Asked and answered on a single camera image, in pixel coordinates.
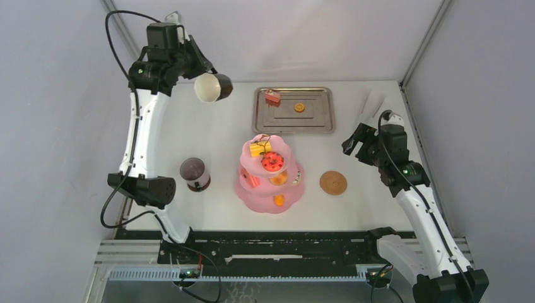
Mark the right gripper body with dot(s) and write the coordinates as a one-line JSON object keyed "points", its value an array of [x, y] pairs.
{"points": [[368, 151]]}

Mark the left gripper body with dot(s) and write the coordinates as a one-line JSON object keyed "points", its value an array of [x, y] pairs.
{"points": [[188, 59]]}

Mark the stainless steel food tongs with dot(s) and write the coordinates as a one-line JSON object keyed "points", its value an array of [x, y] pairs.
{"points": [[371, 104]]}

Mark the black cup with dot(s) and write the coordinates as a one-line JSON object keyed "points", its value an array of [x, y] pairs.
{"points": [[211, 88]]}

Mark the white donut with chocolate drizzle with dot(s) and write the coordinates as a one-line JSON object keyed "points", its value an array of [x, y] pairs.
{"points": [[297, 179]]}

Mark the round golden bread bun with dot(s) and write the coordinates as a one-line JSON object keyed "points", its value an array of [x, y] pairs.
{"points": [[279, 179]]}

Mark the orange fish-shaped cake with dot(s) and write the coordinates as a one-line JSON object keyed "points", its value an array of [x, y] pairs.
{"points": [[279, 200]]}

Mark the pink three-tier cake stand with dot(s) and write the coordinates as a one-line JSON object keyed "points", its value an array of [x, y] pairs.
{"points": [[260, 198]]}

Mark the yellow cake slice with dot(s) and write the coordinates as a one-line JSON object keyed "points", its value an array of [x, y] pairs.
{"points": [[260, 148]]}

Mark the mauve cup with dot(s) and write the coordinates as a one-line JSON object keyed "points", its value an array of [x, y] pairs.
{"points": [[194, 172]]}

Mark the red layered cake slice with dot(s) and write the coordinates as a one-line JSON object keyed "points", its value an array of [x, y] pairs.
{"points": [[252, 180]]}

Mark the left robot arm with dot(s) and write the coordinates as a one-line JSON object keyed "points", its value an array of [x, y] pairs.
{"points": [[138, 176]]}

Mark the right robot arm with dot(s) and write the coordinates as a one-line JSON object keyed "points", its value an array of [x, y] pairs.
{"points": [[443, 273]]}

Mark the light woven round coaster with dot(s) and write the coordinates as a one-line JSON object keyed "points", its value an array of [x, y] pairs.
{"points": [[333, 183]]}

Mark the stainless steel serving tray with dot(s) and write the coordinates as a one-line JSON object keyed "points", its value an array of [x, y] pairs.
{"points": [[317, 118]]}

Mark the round yellow biscuit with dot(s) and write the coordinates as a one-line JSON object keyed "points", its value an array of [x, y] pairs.
{"points": [[299, 107]]}

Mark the red cake slice with orange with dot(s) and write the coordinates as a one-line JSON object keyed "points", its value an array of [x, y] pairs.
{"points": [[272, 98]]}

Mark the dark brown round coaster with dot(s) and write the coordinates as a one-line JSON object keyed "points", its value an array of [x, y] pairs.
{"points": [[198, 188]]}

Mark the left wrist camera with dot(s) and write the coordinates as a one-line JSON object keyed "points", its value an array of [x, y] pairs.
{"points": [[175, 18]]}

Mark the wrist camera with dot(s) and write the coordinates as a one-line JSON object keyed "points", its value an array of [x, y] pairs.
{"points": [[175, 18], [391, 118]]}

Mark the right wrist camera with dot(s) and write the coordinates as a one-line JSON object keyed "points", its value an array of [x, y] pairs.
{"points": [[391, 118]]}

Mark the left aluminium frame post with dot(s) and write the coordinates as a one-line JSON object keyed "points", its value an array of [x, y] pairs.
{"points": [[117, 32]]}

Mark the aluminium frame post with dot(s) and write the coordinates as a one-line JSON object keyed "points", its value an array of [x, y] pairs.
{"points": [[431, 31], [117, 32]]}

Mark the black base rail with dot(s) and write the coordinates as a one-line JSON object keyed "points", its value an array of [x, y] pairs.
{"points": [[268, 254]]}

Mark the right aluminium frame post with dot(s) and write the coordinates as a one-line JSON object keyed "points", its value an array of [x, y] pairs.
{"points": [[431, 31]]}

